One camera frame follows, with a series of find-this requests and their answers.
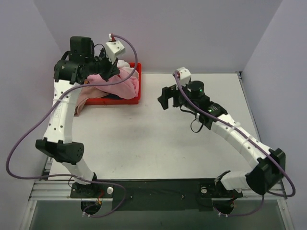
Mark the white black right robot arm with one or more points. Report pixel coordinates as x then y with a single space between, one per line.
267 164

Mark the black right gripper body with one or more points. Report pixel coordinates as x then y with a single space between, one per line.
172 95

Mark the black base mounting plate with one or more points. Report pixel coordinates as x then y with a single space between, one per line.
158 195

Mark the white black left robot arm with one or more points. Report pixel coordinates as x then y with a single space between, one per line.
70 72

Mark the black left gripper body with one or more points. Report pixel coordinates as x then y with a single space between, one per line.
110 67

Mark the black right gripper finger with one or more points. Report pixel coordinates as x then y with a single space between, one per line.
164 101
167 92

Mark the red plastic bin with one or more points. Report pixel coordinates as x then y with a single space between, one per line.
135 100

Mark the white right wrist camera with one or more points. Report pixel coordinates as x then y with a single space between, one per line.
183 75

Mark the navy blue t shirt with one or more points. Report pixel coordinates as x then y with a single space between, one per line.
112 97

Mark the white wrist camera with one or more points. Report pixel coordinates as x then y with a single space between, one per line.
183 75
113 48

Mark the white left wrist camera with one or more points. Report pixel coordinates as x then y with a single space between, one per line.
113 48

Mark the white t shirt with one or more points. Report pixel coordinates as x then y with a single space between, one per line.
124 67

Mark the pink t shirt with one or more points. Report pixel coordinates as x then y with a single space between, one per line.
126 90

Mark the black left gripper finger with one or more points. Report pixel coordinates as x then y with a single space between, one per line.
106 76
115 70

